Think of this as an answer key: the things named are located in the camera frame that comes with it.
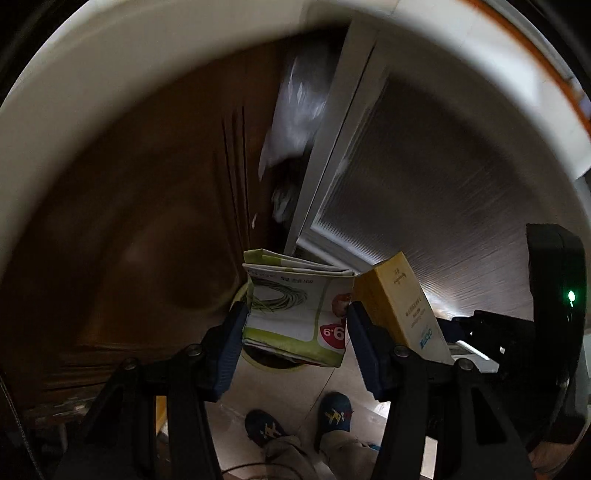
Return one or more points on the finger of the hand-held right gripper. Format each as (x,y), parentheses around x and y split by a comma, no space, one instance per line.
(498,332)

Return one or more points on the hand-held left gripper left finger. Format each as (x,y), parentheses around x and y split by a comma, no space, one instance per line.
(228,350)

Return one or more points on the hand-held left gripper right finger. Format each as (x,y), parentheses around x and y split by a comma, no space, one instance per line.
(364,350)

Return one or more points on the green and white flyer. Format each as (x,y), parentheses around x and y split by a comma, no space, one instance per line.
(295,318)

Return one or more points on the person's right leg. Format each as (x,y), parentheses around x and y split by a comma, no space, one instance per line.
(351,459)

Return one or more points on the dark wooden cabinet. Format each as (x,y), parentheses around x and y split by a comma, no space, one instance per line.
(138,207)

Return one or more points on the person's left leg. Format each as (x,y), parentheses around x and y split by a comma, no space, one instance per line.
(288,459)

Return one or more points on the yellow and cream carton box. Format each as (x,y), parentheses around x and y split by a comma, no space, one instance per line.
(401,300)

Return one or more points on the person's leg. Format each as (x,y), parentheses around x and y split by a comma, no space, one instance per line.
(351,459)
(288,459)

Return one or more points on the blue patterned slipper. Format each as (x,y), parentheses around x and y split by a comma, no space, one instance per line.
(333,415)
(265,427)

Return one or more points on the white plastic bag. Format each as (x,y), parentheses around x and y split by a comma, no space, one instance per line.
(295,106)

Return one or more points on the white framed glass door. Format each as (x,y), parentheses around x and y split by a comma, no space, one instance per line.
(415,184)

